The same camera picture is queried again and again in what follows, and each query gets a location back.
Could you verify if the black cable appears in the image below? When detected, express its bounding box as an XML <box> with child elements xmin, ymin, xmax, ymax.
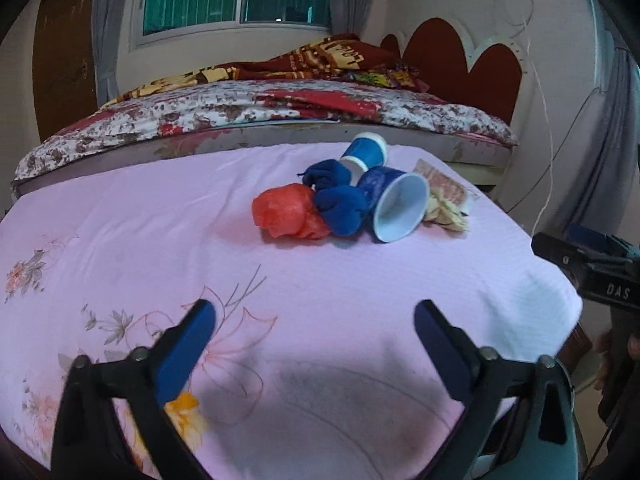
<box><xmin>500</xmin><ymin>85</ymin><xmax>603</xmax><ymax>211</ymax></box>

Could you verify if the pink floral tablecloth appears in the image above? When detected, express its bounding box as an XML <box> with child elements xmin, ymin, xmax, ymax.
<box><xmin>0</xmin><ymin>142</ymin><xmax>583</xmax><ymax>480</ymax></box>

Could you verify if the colourful printed pillow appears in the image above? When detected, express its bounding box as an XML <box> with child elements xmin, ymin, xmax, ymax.
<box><xmin>345</xmin><ymin>62</ymin><xmax>431</xmax><ymax>93</ymax></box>

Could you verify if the red printed blanket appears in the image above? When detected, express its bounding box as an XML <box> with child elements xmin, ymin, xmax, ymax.
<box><xmin>122</xmin><ymin>33</ymin><xmax>401</xmax><ymax>98</ymax></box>

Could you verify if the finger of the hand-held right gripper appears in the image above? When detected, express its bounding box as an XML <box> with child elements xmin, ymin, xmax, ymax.
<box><xmin>531</xmin><ymin>232</ymin><xmax>601</xmax><ymax>286</ymax></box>
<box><xmin>566</xmin><ymin>223</ymin><xmax>640</xmax><ymax>263</ymax></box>

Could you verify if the person's right hand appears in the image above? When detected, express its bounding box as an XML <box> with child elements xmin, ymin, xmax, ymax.
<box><xmin>594</xmin><ymin>332</ymin><xmax>618</xmax><ymax>391</ymax></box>

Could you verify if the cream bed frame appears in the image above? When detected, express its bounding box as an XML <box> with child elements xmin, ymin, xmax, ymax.
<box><xmin>452</xmin><ymin>140</ymin><xmax>512</xmax><ymax>196</ymax></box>

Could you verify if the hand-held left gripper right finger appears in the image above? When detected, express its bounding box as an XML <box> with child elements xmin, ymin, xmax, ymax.
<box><xmin>412</xmin><ymin>299</ymin><xmax>583</xmax><ymax>480</ymax></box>

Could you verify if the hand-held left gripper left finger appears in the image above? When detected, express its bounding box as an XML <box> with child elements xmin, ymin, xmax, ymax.
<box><xmin>50</xmin><ymin>299</ymin><xmax>218</xmax><ymax>480</ymax></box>

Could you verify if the floral sheet mattress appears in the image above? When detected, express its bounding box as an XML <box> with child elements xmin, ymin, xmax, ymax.
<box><xmin>10</xmin><ymin>80</ymin><xmax>518</xmax><ymax>198</ymax></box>

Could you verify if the pink printed wrapper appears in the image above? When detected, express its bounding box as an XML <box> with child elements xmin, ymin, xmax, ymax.
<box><xmin>412</xmin><ymin>159</ymin><xmax>480</xmax><ymax>216</ymax></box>

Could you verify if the white power cable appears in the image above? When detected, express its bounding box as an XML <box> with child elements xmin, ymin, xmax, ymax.
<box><xmin>492</xmin><ymin>0</ymin><xmax>557</xmax><ymax>233</ymax></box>

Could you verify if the red tissue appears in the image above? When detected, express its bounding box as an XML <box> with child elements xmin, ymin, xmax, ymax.
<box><xmin>251</xmin><ymin>183</ymin><xmax>332</xmax><ymax>241</ymax></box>

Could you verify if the small blue paper cup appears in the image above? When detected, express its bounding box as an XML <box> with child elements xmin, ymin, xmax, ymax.
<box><xmin>339</xmin><ymin>132</ymin><xmax>388</xmax><ymax>173</ymax></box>

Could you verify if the red heart-shaped headboard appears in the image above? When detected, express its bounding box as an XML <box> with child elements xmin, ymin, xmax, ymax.
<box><xmin>379</xmin><ymin>17</ymin><xmax>531</xmax><ymax>126</ymax></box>

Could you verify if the brown wooden door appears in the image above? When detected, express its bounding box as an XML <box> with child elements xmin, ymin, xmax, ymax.
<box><xmin>32</xmin><ymin>0</ymin><xmax>106</xmax><ymax>141</ymax></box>

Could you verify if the dark blue cloth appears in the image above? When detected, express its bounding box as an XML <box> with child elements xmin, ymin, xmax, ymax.
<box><xmin>298</xmin><ymin>159</ymin><xmax>368</xmax><ymax>237</ymax></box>

